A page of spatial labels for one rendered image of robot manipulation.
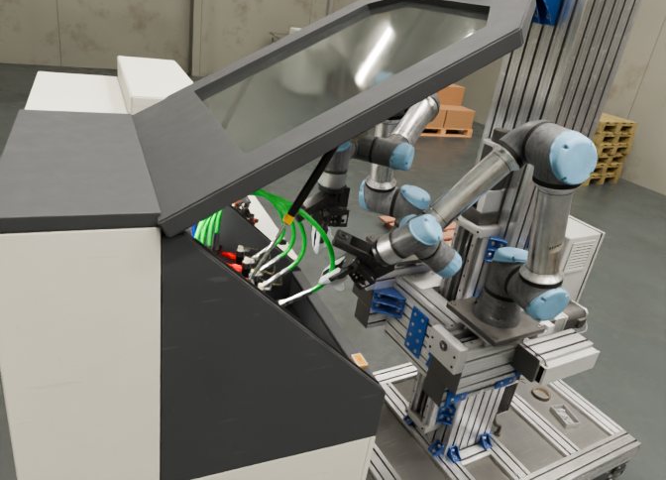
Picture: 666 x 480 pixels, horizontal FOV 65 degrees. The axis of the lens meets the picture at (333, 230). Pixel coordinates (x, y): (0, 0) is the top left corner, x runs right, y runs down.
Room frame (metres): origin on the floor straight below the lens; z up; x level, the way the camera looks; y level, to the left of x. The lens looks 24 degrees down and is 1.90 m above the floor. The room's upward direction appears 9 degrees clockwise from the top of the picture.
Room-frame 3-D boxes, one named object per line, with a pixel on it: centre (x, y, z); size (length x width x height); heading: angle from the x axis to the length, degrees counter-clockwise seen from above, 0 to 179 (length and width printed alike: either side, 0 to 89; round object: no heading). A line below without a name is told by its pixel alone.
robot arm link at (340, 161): (1.37, 0.02, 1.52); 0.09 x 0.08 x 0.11; 161
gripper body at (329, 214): (1.37, 0.02, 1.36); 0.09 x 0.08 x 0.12; 117
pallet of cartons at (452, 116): (8.84, -1.33, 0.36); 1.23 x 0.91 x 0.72; 122
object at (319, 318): (1.42, -0.03, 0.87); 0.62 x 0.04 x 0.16; 27
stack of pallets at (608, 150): (7.58, -3.22, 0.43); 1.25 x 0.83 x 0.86; 33
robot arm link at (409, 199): (1.87, -0.28, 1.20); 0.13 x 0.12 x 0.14; 71
